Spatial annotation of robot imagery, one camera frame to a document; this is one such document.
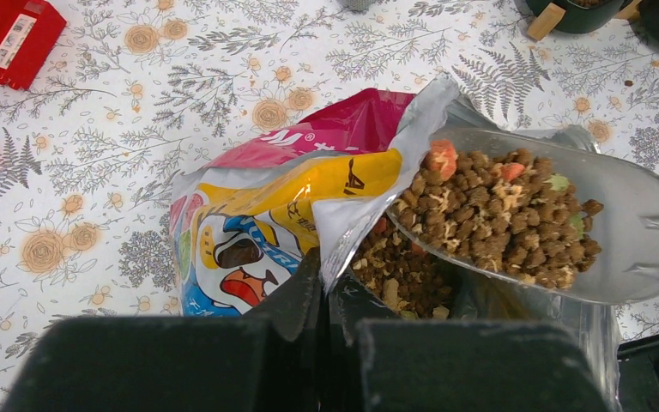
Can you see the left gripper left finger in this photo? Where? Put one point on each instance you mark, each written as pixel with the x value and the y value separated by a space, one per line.
pixel 261 361

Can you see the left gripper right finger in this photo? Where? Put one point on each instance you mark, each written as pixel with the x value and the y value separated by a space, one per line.
pixel 381 362

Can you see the cat food bag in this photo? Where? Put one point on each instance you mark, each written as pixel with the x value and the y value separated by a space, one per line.
pixel 240 227

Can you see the clear plastic scoop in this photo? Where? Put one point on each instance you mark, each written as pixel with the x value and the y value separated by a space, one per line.
pixel 627 230

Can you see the pet food kibble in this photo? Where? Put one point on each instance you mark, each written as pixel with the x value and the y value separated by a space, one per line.
pixel 512 214

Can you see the left black pet bowl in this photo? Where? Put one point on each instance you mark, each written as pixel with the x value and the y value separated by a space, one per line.
pixel 575 17

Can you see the floral table mat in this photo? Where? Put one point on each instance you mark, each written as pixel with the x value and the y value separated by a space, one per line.
pixel 135 92

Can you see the grey microphone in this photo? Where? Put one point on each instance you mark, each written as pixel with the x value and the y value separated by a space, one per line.
pixel 357 6

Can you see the red toy block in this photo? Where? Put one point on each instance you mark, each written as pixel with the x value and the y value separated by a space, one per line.
pixel 29 29

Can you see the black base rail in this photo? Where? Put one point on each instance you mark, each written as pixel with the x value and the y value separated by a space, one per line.
pixel 639 375

